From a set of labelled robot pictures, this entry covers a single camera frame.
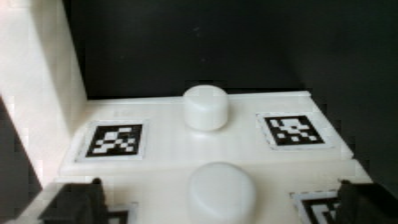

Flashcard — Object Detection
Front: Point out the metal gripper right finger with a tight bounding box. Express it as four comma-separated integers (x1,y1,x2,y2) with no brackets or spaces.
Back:
336,180,398,224

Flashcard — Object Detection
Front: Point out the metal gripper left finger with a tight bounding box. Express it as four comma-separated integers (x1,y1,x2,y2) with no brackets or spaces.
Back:
16,177,112,224

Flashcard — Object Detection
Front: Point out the white drawer box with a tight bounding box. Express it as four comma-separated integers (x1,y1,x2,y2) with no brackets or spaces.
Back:
61,86,354,175
16,159,381,224

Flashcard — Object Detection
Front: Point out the white front drawer box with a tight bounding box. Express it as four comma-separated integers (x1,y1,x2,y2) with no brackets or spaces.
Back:
61,86,354,175

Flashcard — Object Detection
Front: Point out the white drawer cabinet frame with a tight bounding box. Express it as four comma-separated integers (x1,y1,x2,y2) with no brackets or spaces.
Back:
0,0,88,184

